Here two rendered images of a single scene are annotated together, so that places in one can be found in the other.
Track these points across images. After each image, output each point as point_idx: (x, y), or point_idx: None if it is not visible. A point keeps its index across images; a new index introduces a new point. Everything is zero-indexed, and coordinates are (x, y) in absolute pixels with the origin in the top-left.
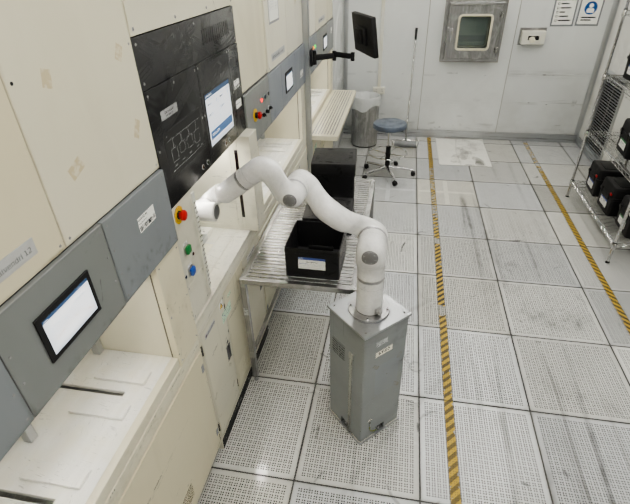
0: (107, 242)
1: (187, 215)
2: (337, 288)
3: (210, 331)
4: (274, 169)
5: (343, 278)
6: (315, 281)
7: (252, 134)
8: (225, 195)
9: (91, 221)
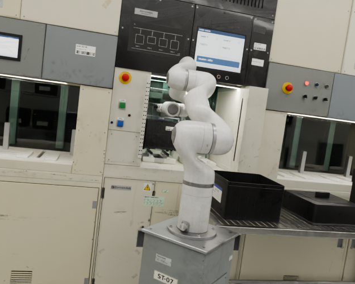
0: (45, 36)
1: (127, 78)
2: (210, 218)
3: (120, 190)
4: (182, 61)
5: (230, 221)
6: (211, 211)
7: (258, 88)
8: (169, 88)
9: (42, 20)
